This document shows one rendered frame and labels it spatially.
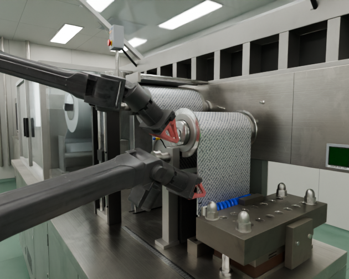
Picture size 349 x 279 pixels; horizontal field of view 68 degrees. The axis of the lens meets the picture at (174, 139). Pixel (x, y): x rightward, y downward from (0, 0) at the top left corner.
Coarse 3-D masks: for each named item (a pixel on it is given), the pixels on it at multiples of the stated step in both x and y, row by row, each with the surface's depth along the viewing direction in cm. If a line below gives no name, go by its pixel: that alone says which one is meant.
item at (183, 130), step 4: (180, 120) 75; (176, 124) 76; (180, 124) 75; (184, 124) 74; (180, 128) 75; (184, 128) 73; (188, 128) 74; (180, 132) 75; (184, 132) 73; (188, 132) 74; (180, 136) 76; (184, 136) 73; (188, 136) 74; (184, 140) 74; (188, 140) 74; (176, 144) 77; (180, 144) 75; (184, 144) 76
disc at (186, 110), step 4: (180, 108) 78; (184, 108) 76; (188, 108) 75; (176, 112) 79; (180, 112) 78; (184, 112) 76; (188, 112) 74; (192, 112) 73; (192, 116) 73; (196, 116) 72; (196, 120) 72; (196, 124) 72; (196, 128) 72; (200, 128) 71; (196, 132) 72; (200, 132) 71; (196, 136) 72; (200, 136) 71; (196, 140) 72; (172, 144) 82; (196, 144) 72; (192, 148) 74; (196, 148) 73; (180, 152) 79; (184, 152) 77; (188, 152) 75; (192, 152) 74; (184, 156) 77; (188, 156) 76
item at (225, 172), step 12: (204, 156) 74; (216, 156) 77; (228, 156) 80; (240, 156) 84; (204, 168) 75; (216, 168) 78; (228, 168) 81; (240, 168) 84; (204, 180) 75; (216, 180) 78; (228, 180) 81; (240, 180) 85; (216, 192) 78; (228, 192) 82; (240, 192) 85; (204, 204) 76
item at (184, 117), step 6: (180, 114) 77; (186, 114) 75; (186, 120) 75; (192, 120) 73; (192, 126) 73; (192, 132) 73; (192, 138) 73; (174, 144) 80; (186, 144) 75; (192, 144) 73; (180, 150) 78; (186, 150) 75
